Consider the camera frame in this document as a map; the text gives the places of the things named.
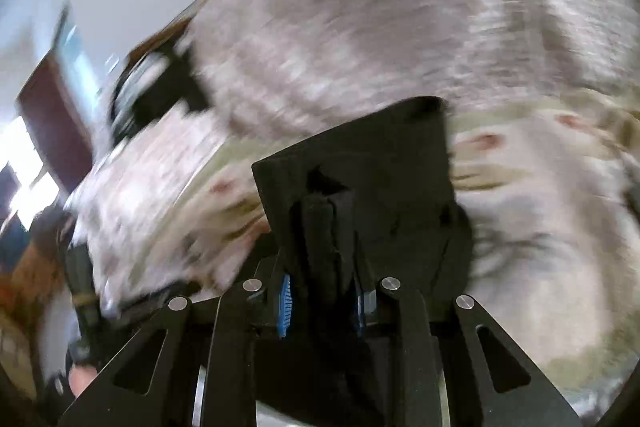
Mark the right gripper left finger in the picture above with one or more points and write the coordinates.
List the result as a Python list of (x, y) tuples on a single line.
[(271, 302)]

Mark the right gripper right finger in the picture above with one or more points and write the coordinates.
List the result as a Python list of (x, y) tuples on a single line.
[(366, 290)]

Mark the black pants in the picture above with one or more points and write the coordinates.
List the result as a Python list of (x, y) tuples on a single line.
[(386, 177)]

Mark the person's left hand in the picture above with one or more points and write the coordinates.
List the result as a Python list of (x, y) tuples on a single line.
[(79, 377)]

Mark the quilted pillow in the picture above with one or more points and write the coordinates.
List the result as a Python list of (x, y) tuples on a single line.
[(126, 193)]

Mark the dark red door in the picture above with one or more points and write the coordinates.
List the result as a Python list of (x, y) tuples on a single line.
[(54, 124)]

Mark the floral plush blanket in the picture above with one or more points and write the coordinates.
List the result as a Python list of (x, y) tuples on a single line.
[(556, 256)]

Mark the quilted beige comforter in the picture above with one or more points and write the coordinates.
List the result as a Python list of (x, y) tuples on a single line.
[(278, 68)]

